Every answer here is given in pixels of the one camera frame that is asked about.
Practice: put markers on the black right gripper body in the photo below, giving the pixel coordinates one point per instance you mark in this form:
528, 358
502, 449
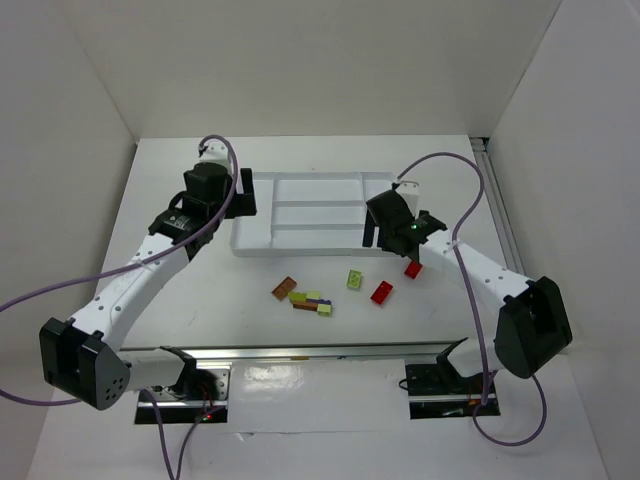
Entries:
380, 215

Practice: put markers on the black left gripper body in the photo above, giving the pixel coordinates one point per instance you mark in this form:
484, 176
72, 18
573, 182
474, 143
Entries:
240, 201

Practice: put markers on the red lego brick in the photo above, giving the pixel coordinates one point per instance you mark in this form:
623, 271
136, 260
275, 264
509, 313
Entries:
413, 269
381, 293

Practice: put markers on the purple lego plate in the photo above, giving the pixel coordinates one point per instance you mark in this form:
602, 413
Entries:
319, 301

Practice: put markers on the brown lego plate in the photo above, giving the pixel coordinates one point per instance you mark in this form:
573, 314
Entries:
308, 306
281, 291

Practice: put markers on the curved green lego brick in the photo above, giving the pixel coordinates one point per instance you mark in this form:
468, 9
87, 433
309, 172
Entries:
297, 297

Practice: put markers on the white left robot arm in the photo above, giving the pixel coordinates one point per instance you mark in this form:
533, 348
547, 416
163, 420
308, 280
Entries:
82, 355

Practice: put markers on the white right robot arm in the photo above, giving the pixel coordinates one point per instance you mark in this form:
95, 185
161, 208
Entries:
532, 323

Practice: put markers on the white compartment sorting tray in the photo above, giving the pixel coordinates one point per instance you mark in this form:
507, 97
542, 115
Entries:
308, 214

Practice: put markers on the aluminium rail right side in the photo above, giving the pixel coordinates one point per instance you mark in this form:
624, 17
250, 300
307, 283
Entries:
497, 205

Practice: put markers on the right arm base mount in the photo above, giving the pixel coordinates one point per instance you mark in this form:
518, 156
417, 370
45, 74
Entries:
439, 392

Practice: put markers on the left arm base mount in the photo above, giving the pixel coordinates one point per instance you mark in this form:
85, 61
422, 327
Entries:
186, 388

